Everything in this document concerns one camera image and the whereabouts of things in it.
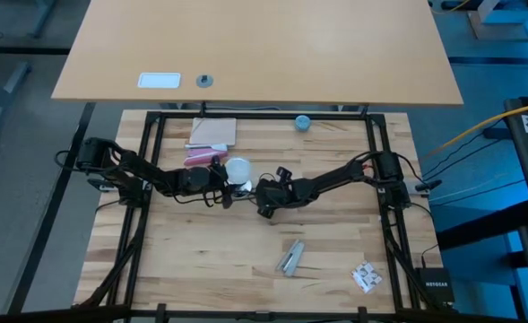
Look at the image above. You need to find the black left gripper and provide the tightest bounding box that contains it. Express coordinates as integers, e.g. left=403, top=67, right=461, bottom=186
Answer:
left=199, top=153, right=235, bottom=211

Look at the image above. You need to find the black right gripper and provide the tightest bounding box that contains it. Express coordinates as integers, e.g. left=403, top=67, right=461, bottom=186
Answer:
left=255, top=165, right=301, bottom=221

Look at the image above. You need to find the white floodlight bulb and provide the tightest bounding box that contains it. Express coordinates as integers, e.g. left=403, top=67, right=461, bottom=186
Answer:
left=224, top=156, right=253, bottom=186

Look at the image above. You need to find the round silver lamp socket base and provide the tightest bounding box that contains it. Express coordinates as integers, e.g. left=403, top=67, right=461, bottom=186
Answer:
left=231, top=179, right=254, bottom=201

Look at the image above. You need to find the pink and white stapler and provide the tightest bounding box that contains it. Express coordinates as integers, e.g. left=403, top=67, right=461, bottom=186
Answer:
left=183, top=143, right=229, bottom=168

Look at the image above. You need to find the grey metal stapler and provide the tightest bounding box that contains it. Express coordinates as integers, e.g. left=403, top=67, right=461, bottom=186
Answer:
left=274, top=239, right=307, bottom=278

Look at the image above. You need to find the white rectangular desk plate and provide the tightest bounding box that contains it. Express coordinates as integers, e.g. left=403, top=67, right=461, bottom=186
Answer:
left=137, top=72, right=183, bottom=90

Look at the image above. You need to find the large tan wooden desk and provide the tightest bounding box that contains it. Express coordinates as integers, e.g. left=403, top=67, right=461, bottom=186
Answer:
left=51, top=0, right=465, bottom=108

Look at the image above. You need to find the grey table leg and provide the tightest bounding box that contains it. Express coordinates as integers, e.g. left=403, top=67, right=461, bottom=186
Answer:
left=0, top=59, right=34, bottom=147

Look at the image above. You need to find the grey metal stand base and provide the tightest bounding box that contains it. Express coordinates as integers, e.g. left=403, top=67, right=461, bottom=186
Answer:
left=466, top=0, right=528, bottom=44

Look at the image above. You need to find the black aluminium rig frame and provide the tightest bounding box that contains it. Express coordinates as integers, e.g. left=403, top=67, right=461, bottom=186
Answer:
left=73, top=109, right=455, bottom=323

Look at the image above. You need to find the black clamp handle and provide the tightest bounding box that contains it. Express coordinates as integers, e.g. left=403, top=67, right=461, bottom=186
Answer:
left=414, top=179, right=445, bottom=193

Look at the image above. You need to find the black Netgear network switch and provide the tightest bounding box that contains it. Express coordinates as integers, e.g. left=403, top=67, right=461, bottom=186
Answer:
left=414, top=266, right=456, bottom=304

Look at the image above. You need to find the yellow cable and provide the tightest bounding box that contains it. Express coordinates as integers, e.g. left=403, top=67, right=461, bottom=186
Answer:
left=441, top=0, right=472, bottom=13
left=423, top=100, right=528, bottom=159

